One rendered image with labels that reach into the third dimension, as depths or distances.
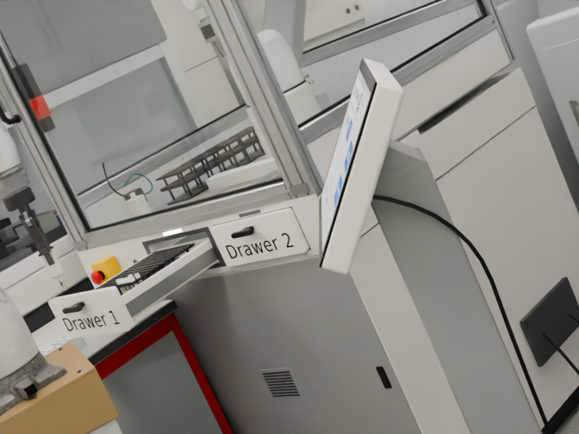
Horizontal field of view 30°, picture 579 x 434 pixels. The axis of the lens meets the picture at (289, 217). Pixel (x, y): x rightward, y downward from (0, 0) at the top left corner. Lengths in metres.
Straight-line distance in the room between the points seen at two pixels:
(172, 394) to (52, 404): 0.82
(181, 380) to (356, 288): 0.68
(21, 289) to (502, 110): 1.58
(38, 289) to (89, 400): 1.39
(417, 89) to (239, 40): 0.57
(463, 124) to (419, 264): 1.01
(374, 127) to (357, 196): 0.11
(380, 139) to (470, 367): 0.51
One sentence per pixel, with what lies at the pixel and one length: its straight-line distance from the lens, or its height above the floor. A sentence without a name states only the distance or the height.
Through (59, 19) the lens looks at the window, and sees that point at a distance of 2.89.
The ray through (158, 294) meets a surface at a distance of 2.64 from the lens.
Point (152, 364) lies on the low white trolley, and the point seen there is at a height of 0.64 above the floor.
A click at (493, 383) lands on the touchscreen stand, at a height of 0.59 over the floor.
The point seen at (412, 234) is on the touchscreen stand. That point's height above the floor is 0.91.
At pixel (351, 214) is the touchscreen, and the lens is 1.72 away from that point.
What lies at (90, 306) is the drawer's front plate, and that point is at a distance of 2.65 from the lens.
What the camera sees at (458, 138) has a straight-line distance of 2.87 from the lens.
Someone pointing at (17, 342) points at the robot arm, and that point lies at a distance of 2.23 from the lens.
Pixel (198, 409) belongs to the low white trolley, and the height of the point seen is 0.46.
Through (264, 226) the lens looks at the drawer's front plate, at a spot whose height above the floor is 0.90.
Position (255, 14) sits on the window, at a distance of 2.46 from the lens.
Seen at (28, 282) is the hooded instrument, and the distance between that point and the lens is 3.53.
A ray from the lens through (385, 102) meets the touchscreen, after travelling 1.69.
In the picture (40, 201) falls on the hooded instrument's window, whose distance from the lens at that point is 3.61.
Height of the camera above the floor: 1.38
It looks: 11 degrees down
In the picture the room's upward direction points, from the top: 24 degrees counter-clockwise
